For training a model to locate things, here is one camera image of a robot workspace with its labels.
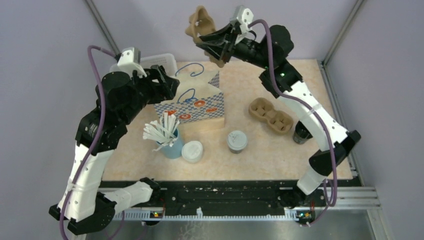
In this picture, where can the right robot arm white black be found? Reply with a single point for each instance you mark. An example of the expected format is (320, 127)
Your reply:
(286, 84)

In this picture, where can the white plastic basket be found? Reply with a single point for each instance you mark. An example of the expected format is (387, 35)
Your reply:
(166, 60)

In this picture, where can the blue straw holder cup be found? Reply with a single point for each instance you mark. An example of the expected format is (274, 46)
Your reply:
(174, 151)

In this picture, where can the brown pulp cup carrier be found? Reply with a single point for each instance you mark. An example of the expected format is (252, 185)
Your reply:
(264, 111)

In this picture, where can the patterned paper gift bag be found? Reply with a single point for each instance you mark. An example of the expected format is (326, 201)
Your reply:
(199, 102)

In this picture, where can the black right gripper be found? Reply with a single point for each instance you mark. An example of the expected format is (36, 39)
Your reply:
(225, 49)

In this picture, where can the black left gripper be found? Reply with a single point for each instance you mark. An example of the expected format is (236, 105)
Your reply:
(164, 89)

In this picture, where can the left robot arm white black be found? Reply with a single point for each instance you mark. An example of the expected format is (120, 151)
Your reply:
(83, 209)

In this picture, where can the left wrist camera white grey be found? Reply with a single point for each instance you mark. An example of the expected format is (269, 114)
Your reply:
(129, 62)

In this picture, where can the stack of white lids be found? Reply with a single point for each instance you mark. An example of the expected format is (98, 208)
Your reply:
(192, 151)

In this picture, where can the single dark plastic cup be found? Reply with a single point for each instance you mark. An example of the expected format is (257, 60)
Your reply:
(236, 150)

